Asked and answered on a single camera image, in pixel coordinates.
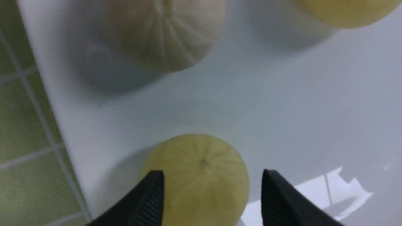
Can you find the yellow steamed bun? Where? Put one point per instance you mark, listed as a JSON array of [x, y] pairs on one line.
[[206, 180], [349, 14]]

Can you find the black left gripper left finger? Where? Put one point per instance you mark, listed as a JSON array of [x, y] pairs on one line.
[[142, 206]]

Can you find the white square plate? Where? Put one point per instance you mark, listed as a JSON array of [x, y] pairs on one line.
[[325, 113]]

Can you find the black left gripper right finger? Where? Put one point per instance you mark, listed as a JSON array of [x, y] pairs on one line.
[[283, 205]]

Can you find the green checkered tablecloth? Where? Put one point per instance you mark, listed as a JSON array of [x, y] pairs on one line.
[[38, 186]]

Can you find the beige steamed bun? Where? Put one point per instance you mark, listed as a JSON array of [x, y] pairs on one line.
[[164, 36]]

